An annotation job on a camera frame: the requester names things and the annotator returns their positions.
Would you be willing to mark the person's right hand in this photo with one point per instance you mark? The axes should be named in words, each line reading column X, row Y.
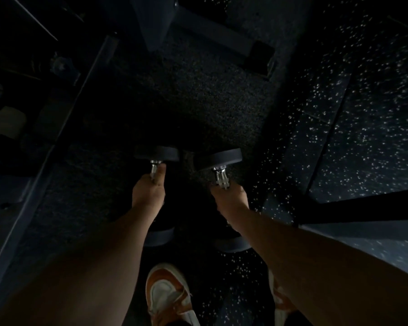
column 231, row 200

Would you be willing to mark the person's left hand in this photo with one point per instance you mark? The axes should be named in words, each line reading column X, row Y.
column 148, row 195

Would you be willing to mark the person's right thumb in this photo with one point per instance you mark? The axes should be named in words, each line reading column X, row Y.
column 218, row 190

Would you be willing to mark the person's left thumb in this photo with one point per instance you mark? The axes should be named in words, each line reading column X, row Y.
column 160, row 173

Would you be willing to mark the person's left forearm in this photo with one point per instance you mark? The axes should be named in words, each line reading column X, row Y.
column 78, row 271

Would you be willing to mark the person's right forearm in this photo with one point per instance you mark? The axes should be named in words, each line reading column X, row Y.
column 326, row 271

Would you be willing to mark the orange and white sneaker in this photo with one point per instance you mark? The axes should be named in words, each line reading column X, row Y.
column 168, row 295
column 281, row 302

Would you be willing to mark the dark metal floor bar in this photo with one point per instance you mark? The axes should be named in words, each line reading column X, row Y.
column 360, row 208

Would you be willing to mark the dark metal rack frame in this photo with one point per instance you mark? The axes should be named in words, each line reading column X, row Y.
column 37, row 149

